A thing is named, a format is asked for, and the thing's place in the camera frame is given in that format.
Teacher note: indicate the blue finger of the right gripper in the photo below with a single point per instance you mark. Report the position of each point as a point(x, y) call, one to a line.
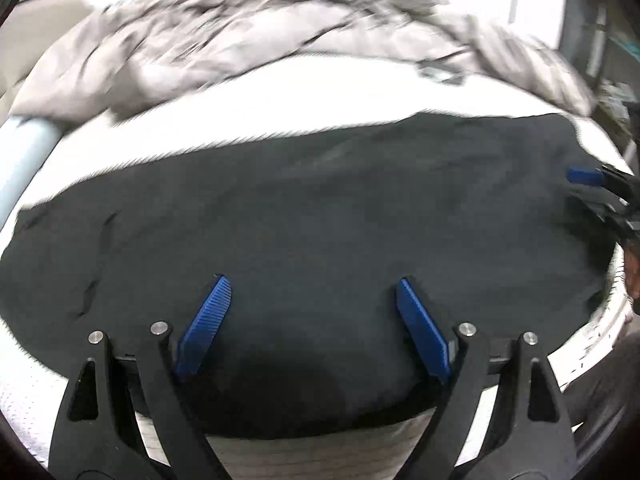
point(606, 176)
point(618, 215)

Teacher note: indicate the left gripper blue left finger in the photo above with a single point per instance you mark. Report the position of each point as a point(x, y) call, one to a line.
point(96, 434)

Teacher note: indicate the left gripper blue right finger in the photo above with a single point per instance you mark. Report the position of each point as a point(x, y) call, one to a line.
point(528, 434)

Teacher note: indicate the black pants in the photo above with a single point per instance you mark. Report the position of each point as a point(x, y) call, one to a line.
point(314, 232)

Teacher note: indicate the person's right hand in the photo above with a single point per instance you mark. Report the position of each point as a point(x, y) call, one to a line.
point(632, 274)

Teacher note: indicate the dark open wardrobe shelf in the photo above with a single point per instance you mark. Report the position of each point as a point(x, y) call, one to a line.
point(598, 40)

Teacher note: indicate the white honeycomb mattress cover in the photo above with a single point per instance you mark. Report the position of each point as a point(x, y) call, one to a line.
point(298, 95)

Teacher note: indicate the light blue bolster pillow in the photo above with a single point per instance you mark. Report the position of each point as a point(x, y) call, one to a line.
point(26, 143)

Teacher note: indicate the grey quilted comforter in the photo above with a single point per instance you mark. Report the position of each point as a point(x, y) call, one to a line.
point(132, 56)

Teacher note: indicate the beige upholstered headboard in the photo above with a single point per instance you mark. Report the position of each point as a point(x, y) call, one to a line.
point(30, 30)

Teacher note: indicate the black plastic clip bracket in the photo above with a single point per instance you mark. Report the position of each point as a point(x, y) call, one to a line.
point(441, 73)

